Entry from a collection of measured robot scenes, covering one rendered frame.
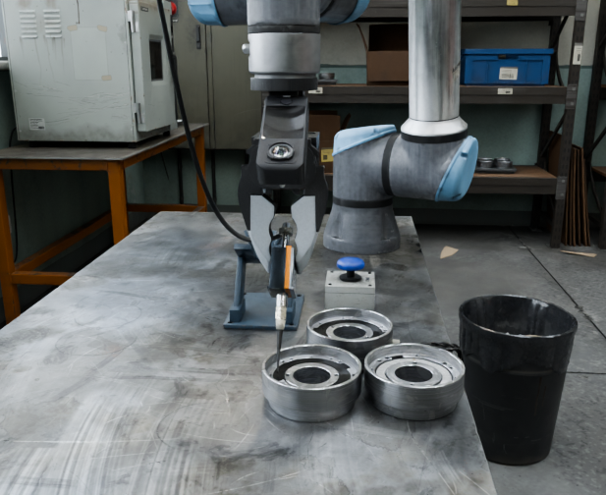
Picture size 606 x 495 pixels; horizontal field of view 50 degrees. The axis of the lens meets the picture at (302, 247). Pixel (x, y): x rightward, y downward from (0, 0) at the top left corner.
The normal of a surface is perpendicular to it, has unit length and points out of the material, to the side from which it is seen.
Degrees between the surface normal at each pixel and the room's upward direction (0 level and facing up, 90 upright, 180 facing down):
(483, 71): 90
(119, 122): 90
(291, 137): 32
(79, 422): 0
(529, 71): 90
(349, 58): 90
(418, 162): 99
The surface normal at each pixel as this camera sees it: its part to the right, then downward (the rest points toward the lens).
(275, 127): -0.03, -0.67
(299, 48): 0.37, 0.25
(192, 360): 0.00, -0.96
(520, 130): -0.09, 0.27
